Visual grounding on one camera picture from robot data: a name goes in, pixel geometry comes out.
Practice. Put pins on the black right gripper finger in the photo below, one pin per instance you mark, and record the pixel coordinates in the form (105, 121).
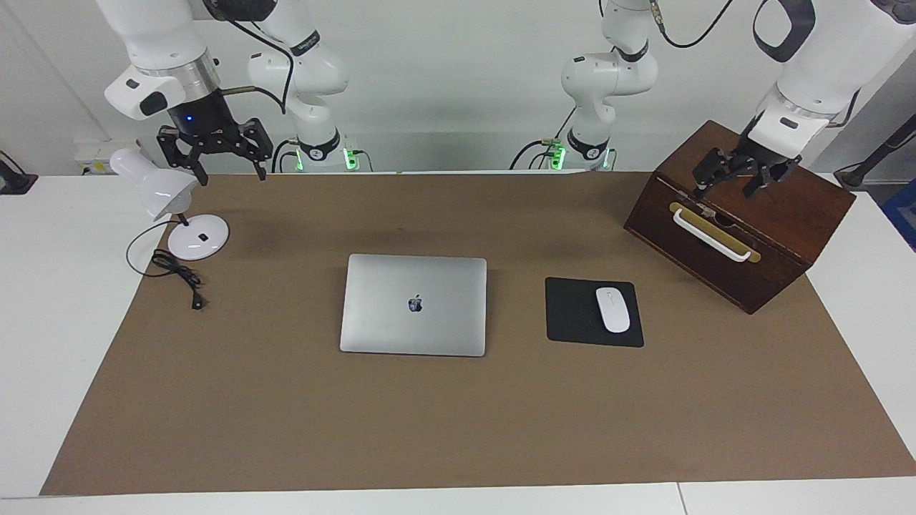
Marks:
(175, 149)
(259, 143)

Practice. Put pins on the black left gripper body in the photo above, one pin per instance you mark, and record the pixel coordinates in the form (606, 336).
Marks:
(762, 154)

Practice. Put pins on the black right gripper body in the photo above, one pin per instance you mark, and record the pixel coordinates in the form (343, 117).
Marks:
(204, 125)

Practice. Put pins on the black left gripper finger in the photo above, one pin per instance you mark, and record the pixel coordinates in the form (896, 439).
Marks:
(769, 175)
(712, 168)

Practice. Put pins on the silver laptop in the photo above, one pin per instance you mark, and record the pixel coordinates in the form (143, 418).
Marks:
(444, 322)

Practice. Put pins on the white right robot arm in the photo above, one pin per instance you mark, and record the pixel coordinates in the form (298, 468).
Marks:
(154, 36)

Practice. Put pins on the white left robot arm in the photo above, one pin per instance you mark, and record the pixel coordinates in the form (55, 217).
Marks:
(608, 75)

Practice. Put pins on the white desk lamp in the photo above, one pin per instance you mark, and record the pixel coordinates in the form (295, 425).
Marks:
(154, 189)

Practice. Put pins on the dark wooden box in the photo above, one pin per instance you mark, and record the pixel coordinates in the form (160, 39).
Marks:
(773, 222)

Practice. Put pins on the black tripod leg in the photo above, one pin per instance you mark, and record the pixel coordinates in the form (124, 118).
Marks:
(855, 175)

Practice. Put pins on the white power strip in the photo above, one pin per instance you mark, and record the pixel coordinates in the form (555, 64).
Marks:
(89, 157)

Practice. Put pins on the black stand foot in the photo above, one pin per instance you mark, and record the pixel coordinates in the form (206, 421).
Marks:
(14, 182)

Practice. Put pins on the white computer mouse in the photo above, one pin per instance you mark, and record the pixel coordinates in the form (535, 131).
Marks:
(613, 311)

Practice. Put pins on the black mouse pad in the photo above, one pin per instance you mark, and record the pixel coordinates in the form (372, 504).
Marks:
(572, 315)

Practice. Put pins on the brown table mat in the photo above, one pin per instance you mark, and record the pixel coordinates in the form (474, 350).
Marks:
(429, 429)

